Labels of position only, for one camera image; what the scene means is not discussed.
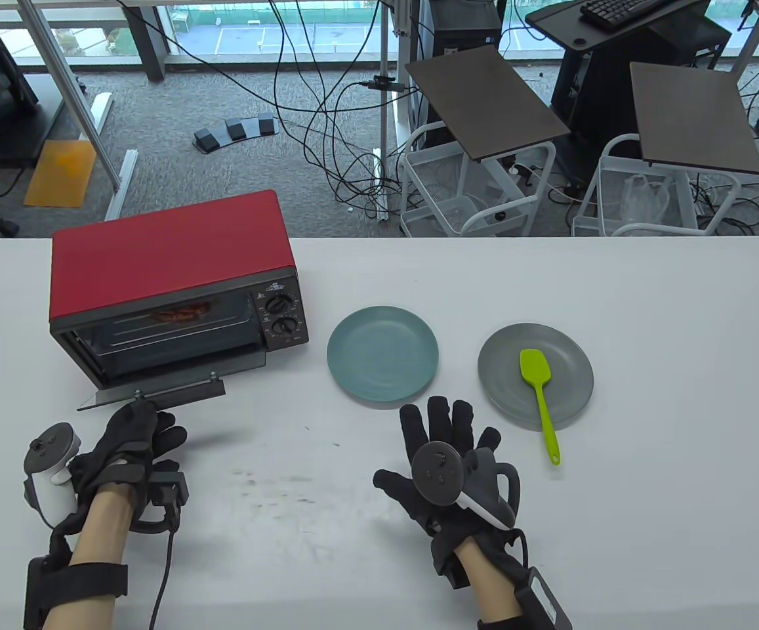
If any person's left hand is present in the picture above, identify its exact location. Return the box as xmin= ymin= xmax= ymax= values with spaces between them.
xmin=68 ymin=399 xmax=188 ymax=506

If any person's right hand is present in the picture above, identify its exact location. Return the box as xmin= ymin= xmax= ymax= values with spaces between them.
xmin=373 ymin=396 xmax=527 ymax=581

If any grey VR controller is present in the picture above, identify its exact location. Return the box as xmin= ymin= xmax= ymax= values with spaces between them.
xmin=23 ymin=423 xmax=83 ymax=526
xmin=412 ymin=441 xmax=521 ymax=529

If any green dessert spatula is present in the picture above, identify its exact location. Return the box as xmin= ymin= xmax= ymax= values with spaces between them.
xmin=519 ymin=348 xmax=562 ymax=466

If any brown steak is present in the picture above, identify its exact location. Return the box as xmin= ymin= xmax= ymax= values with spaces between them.
xmin=150 ymin=302 xmax=213 ymax=322

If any red toaster oven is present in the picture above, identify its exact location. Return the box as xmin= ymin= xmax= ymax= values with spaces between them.
xmin=49 ymin=190 xmax=309 ymax=413

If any person's left forearm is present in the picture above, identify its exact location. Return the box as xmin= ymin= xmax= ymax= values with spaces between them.
xmin=41 ymin=486 xmax=132 ymax=630

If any person's right forearm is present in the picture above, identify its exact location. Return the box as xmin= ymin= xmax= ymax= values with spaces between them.
xmin=455 ymin=538 xmax=524 ymax=621

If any teal plate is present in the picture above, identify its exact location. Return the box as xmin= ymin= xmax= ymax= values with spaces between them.
xmin=327 ymin=306 xmax=440 ymax=403

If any grey plate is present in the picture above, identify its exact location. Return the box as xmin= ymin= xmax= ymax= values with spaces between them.
xmin=478 ymin=322 xmax=594 ymax=432

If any orange floor mat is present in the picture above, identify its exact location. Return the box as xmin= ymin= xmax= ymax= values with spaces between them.
xmin=23 ymin=140 xmax=98 ymax=209

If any clear plastic bag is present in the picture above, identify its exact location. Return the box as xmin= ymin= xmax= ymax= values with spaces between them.
xmin=620 ymin=175 xmax=672 ymax=227

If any grey foot pedal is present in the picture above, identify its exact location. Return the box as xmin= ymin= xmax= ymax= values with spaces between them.
xmin=194 ymin=113 xmax=279 ymax=155

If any brown tilted board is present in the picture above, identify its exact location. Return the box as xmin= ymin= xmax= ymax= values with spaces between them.
xmin=405 ymin=45 xmax=571 ymax=162
xmin=630 ymin=62 xmax=759 ymax=175

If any black computer tower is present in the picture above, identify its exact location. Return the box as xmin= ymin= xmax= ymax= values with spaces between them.
xmin=419 ymin=0 xmax=504 ymax=66

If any black tilted desk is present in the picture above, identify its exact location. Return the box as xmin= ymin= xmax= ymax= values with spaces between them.
xmin=525 ymin=0 xmax=733 ymax=158

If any black keyboard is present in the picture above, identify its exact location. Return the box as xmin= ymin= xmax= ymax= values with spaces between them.
xmin=579 ymin=0 xmax=672 ymax=32

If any black glove cable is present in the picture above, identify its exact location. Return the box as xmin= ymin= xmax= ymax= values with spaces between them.
xmin=148 ymin=522 xmax=178 ymax=630

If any black wrist strap with box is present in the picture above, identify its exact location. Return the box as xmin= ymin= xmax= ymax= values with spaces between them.
xmin=24 ymin=556 xmax=129 ymax=630
xmin=478 ymin=566 xmax=573 ymax=630

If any white wire cart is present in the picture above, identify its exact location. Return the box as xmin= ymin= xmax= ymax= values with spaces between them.
xmin=399 ymin=121 xmax=557 ymax=237
xmin=573 ymin=134 xmax=742 ymax=237

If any tangle of black cables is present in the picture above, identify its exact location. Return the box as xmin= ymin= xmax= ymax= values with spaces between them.
xmin=117 ymin=0 xmax=419 ymax=211

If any aluminium frame post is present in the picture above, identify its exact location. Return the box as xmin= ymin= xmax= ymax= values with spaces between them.
xmin=17 ymin=0 xmax=138 ymax=221
xmin=377 ymin=0 xmax=413 ymax=221

